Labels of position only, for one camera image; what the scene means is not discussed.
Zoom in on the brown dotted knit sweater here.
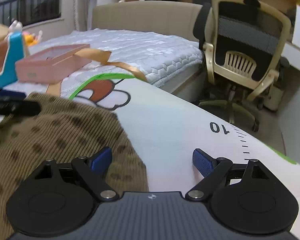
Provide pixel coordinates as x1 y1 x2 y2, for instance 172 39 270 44
0 93 148 239

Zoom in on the blue cartoon plush toy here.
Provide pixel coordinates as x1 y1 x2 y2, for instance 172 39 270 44
0 20 25 88

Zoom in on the pink storage box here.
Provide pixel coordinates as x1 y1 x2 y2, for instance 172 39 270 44
15 44 91 84

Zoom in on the white cartoon play mat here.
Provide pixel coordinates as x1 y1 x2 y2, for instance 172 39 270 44
46 73 300 240

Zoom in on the white desk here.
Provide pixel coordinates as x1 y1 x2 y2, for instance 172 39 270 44
262 3 300 113

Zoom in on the beige mesh office chair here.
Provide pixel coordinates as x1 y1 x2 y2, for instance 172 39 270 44
193 0 291 132

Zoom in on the beige upholstered headboard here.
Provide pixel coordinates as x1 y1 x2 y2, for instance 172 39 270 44
91 1 202 41

